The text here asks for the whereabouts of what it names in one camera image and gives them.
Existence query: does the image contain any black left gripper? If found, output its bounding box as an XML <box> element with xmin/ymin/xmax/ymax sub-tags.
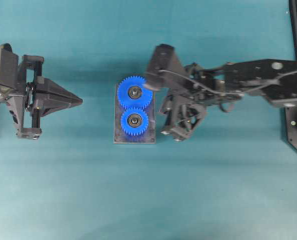
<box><xmin>0</xmin><ymin>55</ymin><xmax>83</xmax><ymax>139</ymax></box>

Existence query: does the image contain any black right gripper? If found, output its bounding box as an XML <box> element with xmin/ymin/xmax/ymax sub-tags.
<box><xmin>159</xmin><ymin>63</ymin><xmax>229</xmax><ymax>142</ymax></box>

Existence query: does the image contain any small blue gear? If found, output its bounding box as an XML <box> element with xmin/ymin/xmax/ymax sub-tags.
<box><xmin>120</xmin><ymin>107</ymin><xmax>149</xmax><ymax>137</ymax></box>

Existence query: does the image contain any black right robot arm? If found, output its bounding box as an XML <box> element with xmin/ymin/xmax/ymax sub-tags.
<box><xmin>117</xmin><ymin>59</ymin><xmax>297</xmax><ymax>141</ymax></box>

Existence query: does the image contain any large blue gear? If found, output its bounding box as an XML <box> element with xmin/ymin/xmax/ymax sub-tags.
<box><xmin>117</xmin><ymin>75</ymin><xmax>153</xmax><ymax>109</ymax></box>

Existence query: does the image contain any black camera cable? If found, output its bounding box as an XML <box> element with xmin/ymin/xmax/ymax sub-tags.
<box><xmin>160</xmin><ymin>66</ymin><xmax>297</xmax><ymax>97</ymax></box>

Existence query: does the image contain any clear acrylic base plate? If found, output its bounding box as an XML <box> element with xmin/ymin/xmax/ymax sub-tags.
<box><xmin>113</xmin><ymin>83</ymin><xmax>156</xmax><ymax>145</ymax></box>

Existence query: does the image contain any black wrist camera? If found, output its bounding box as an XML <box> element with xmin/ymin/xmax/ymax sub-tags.
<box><xmin>0</xmin><ymin>43</ymin><xmax>19</xmax><ymax>102</ymax></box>
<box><xmin>144</xmin><ymin>44</ymin><xmax>188</xmax><ymax>92</ymax></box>

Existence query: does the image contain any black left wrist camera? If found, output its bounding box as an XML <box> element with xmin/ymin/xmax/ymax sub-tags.
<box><xmin>0</xmin><ymin>43</ymin><xmax>19</xmax><ymax>102</ymax></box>

